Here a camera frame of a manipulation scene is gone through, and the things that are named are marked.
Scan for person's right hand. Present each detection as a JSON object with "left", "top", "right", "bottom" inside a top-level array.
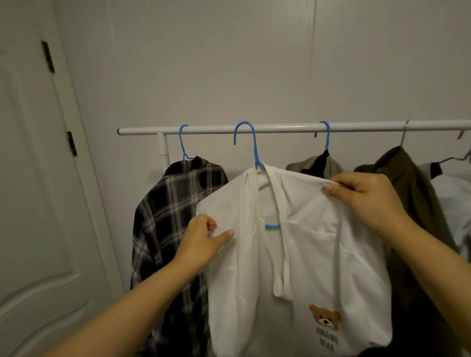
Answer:
[{"left": 322, "top": 172, "right": 411, "bottom": 239}]

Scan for person's left hand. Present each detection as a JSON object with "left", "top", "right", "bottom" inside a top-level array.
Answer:
[{"left": 176, "top": 214, "right": 235, "bottom": 273}]

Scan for white bear print hooded top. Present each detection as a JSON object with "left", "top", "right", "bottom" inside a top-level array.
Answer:
[{"left": 196, "top": 164, "right": 393, "bottom": 357}]

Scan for person's left forearm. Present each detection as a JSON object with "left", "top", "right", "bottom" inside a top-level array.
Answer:
[{"left": 43, "top": 255, "right": 207, "bottom": 357}]

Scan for person's right forearm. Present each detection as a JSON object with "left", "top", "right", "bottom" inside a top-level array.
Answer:
[{"left": 386, "top": 216, "right": 471, "bottom": 352}]

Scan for olive jacket with black lining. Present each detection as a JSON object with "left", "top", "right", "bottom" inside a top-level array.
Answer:
[{"left": 286, "top": 150, "right": 345, "bottom": 180}]

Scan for blue plastic hanger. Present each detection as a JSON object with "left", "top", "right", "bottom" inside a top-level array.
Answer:
[
  {"left": 179, "top": 125, "right": 196, "bottom": 161},
  {"left": 234, "top": 121, "right": 281, "bottom": 229},
  {"left": 319, "top": 121, "right": 331, "bottom": 152}
]

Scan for black white plaid shirt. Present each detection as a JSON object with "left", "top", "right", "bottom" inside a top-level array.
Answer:
[{"left": 131, "top": 156, "right": 229, "bottom": 357}]

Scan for white metal clothes rack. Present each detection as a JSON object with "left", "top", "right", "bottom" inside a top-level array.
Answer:
[{"left": 117, "top": 119, "right": 471, "bottom": 171}]

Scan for dark olive jacket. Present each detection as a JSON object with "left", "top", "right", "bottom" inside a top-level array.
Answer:
[{"left": 353, "top": 146, "right": 465, "bottom": 357}]

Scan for white garment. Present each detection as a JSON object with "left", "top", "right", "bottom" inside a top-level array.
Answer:
[{"left": 418, "top": 162, "right": 471, "bottom": 262}]

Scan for white panel door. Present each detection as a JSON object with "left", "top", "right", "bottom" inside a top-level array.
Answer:
[{"left": 0, "top": 0, "right": 125, "bottom": 357}]

